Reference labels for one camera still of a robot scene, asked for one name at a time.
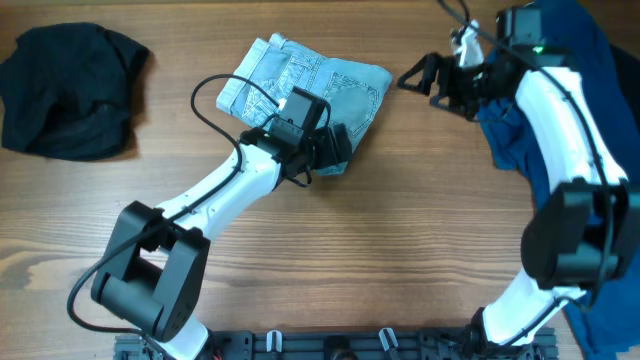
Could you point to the light blue denim shorts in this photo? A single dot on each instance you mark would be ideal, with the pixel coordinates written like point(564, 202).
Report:
point(354, 90)

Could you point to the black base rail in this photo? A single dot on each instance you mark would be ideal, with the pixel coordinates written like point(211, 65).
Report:
point(425, 344)

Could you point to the black crumpled garment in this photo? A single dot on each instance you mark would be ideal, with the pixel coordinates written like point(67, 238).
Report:
point(67, 91)

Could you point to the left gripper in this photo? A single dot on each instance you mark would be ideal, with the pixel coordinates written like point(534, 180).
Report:
point(326, 153)

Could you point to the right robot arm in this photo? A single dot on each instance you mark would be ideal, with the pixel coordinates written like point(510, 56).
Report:
point(586, 234)

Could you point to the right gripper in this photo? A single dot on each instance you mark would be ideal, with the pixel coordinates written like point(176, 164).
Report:
point(431, 63)

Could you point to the black garment at right edge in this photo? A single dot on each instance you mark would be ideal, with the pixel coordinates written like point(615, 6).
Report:
point(627, 68)

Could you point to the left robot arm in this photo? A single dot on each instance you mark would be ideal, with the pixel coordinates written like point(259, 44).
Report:
point(153, 267)

